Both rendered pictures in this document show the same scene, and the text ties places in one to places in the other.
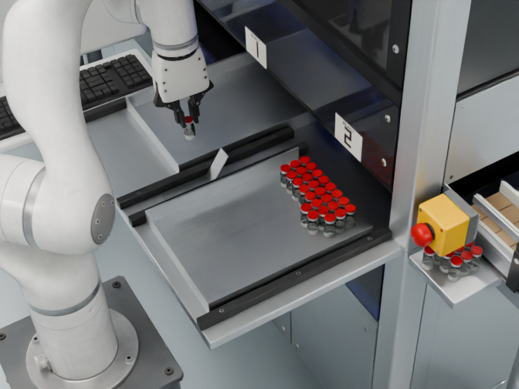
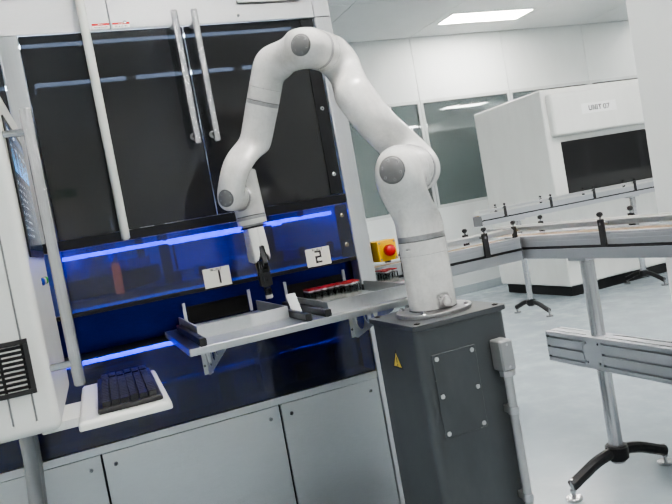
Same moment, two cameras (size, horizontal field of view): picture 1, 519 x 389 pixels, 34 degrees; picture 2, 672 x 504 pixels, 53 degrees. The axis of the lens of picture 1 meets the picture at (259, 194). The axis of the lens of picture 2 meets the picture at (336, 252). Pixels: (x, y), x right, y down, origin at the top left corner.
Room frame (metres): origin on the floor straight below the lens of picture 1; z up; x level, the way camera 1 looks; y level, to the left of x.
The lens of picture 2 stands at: (0.86, 2.03, 1.14)
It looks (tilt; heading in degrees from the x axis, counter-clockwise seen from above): 3 degrees down; 277
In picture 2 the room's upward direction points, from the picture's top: 10 degrees counter-clockwise
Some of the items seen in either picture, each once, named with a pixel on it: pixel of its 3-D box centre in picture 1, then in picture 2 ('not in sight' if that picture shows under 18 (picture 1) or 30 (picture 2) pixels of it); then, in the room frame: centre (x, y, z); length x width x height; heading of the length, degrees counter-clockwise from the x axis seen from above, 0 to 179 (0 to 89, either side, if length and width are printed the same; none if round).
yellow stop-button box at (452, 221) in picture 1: (445, 223); (383, 250); (0.99, -0.31, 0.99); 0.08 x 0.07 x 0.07; 118
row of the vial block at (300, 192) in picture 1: (306, 200); (334, 291); (1.15, -0.09, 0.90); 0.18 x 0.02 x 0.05; 28
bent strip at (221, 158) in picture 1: (195, 175); (299, 304); (1.23, 0.13, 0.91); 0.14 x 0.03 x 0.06; 119
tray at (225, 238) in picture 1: (257, 224); (348, 295); (1.10, 0.01, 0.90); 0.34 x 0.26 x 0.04; 118
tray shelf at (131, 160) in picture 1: (232, 174); (292, 315); (1.27, 0.05, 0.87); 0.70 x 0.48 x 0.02; 28
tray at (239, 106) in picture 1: (222, 107); (230, 317); (1.45, 0.07, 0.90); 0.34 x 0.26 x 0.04; 118
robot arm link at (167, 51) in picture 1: (176, 39); (251, 221); (1.32, 0.14, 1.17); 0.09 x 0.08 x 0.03; 115
